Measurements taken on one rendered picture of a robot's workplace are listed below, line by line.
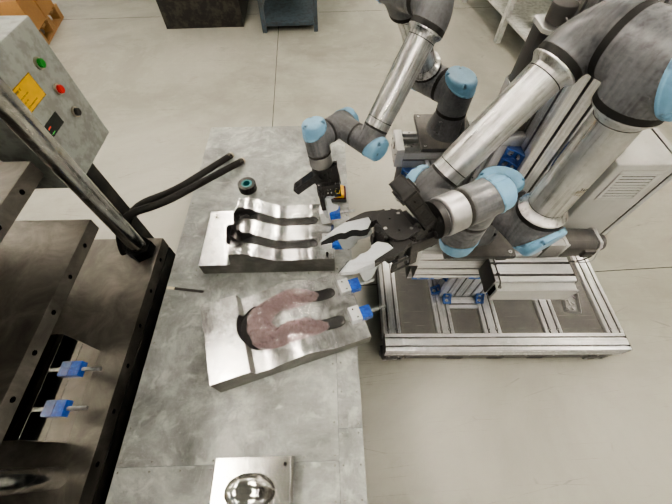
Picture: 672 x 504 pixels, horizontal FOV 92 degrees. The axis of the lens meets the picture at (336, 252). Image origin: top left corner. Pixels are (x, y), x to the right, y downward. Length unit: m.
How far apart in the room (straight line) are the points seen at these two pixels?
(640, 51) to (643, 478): 2.02
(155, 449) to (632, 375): 2.34
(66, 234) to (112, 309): 0.30
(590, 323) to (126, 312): 2.21
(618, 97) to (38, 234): 1.52
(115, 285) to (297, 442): 0.89
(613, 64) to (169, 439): 1.32
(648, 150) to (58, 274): 1.81
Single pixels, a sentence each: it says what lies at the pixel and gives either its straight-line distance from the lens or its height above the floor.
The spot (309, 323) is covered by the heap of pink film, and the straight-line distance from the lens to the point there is 1.05.
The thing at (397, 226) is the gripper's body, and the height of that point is 1.47.
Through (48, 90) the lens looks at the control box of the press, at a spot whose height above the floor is 1.32.
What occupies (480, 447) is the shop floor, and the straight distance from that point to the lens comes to 2.02.
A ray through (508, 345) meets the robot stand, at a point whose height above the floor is 0.21.
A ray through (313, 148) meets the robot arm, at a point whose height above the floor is 1.23.
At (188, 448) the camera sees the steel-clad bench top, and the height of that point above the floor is 0.80.
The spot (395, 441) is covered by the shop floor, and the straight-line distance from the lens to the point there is 1.92.
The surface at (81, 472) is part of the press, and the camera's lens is 1.32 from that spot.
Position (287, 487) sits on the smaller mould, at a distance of 1.03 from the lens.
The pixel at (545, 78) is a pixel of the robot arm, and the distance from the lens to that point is 0.76.
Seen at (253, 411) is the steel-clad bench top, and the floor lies 0.80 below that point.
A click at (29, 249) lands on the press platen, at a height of 1.04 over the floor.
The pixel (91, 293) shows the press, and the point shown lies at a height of 0.78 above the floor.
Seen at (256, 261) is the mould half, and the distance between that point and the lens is 1.21.
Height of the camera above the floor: 1.89
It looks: 57 degrees down
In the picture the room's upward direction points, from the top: straight up
